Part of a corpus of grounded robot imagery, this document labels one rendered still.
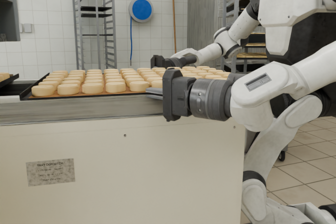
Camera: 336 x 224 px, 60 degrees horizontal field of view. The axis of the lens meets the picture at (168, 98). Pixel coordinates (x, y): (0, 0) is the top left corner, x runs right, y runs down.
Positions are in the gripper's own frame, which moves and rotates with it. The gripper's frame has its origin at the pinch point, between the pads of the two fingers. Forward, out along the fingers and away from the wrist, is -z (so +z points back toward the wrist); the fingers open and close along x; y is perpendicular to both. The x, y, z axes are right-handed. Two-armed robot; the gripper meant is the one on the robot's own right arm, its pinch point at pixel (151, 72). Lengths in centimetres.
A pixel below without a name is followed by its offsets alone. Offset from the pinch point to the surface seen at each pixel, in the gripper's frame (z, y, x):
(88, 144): -43.0, 10.4, -12.7
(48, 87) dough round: -48.5, 4.6, 2.4
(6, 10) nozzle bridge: -29, -43, 23
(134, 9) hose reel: 290, -237, 53
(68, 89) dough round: -45.9, 8.4, 1.8
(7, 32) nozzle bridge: -29, -43, 16
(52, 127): -48.5, 4.7, -7.6
